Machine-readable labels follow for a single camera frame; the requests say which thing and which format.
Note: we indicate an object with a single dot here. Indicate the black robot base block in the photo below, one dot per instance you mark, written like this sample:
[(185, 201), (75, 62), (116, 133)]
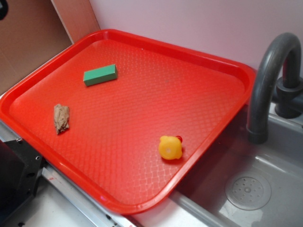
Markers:
[(20, 170)]

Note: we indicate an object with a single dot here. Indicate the yellow rubber duck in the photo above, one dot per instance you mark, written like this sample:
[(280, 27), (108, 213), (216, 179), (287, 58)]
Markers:
[(170, 147)]

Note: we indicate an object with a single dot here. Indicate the red plastic tray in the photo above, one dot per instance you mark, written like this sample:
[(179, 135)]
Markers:
[(111, 149)]

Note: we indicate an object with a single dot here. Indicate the green rectangular block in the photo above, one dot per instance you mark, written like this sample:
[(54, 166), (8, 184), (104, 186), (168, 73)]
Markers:
[(100, 75)]

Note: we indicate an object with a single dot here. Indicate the brown crumpled paper piece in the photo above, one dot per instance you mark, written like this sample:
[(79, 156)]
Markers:
[(61, 118)]

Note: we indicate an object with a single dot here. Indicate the grey plastic sink basin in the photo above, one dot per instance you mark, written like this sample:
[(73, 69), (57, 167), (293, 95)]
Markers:
[(240, 184)]

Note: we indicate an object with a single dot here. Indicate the grey curved faucet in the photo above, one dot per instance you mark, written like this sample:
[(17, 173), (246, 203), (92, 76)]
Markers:
[(278, 81)]

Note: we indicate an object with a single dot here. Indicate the brown cardboard box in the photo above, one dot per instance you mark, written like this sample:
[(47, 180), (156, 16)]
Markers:
[(34, 31)]

